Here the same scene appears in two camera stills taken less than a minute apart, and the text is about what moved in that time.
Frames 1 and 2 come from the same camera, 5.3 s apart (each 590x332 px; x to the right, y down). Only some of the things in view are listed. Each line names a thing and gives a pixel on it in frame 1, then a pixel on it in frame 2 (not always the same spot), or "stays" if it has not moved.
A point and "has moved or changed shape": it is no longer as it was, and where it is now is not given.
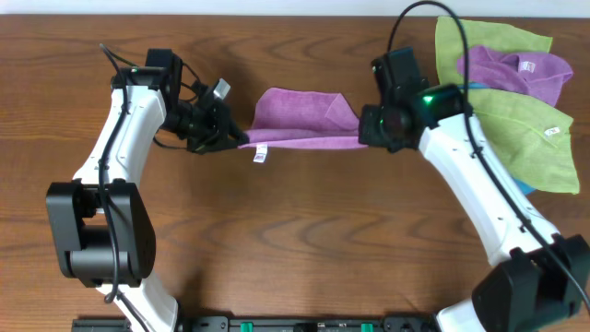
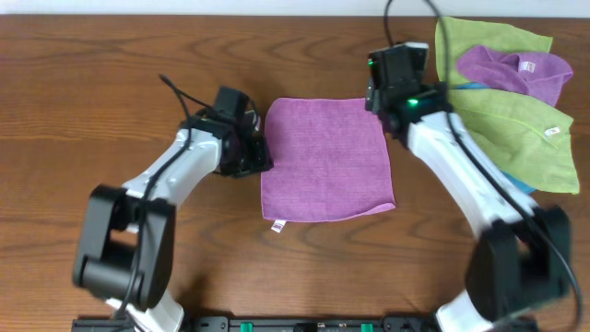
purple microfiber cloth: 294,119 has moved or changed shape
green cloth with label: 532,138 stays
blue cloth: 476,86 stays
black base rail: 263,324 stays
